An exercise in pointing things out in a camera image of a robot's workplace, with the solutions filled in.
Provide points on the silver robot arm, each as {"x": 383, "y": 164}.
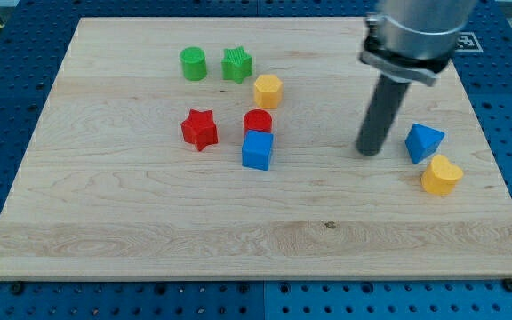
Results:
{"x": 413, "y": 40}

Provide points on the yellow hexagon block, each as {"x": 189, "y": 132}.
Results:
{"x": 268, "y": 91}

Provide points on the blue triangle block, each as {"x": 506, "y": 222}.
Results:
{"x": 422, "y": 141}

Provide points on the blue cube block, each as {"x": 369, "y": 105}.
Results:
{"x": 257, "y": 150}

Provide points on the red cylinder block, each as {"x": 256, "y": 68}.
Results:
{"x": 258, "y": 120}

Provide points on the red star block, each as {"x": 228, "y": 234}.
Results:
{"x": 200, "y": 129}

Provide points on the light wooden board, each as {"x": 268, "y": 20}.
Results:
{"x": 108, "y": 189}

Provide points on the green star block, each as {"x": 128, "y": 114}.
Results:
{"x": 236, "y": 64}

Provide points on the green cylinder block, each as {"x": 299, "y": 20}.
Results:
{"x": 193, "y": 63}

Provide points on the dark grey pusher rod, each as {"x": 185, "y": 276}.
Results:
{"x": 381, "y": 113}

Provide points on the yellow heart block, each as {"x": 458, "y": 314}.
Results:
{"x": 441, "y": 176}

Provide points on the white fiducial marker tag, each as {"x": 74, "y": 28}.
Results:
{"x": 468, "y": 42}

